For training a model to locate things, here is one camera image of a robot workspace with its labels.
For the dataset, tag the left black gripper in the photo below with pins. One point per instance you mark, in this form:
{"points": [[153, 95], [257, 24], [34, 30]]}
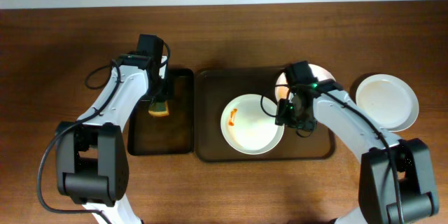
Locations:
{"points": [[159, 94]]}

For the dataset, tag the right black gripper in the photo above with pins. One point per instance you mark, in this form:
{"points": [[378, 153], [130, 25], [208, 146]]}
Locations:
{"points": [[295, 120]]}

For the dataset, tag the yellow green sponge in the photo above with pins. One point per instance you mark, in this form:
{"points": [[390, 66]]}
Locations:
{"points": [[159, 109]]}

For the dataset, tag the white plate ketchup front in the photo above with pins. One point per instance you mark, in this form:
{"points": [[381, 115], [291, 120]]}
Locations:
{"points": [[247, 125]]}

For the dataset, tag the white plate ketchup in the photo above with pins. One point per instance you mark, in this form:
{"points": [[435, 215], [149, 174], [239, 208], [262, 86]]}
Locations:
{"points": [[388, 100], [281, 89], [247, 125]]}

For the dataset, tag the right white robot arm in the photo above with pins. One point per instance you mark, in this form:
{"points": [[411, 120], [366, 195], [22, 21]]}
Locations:
{"points": [[397, 182]]}

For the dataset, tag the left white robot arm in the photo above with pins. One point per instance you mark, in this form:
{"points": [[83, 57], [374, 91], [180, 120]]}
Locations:
{"points": [[91, 161]]}

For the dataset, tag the small black water tray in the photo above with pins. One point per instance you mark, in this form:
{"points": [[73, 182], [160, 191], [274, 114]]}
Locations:
{"points": [[171, 134]]}

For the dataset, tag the large brown serving tray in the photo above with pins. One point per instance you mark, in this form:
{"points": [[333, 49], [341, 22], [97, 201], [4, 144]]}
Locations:
{"points": [[215, 88]]}

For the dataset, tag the white plate ketchup back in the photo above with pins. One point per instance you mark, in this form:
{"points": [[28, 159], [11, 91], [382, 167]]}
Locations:
{"points": [[281, 89]]}

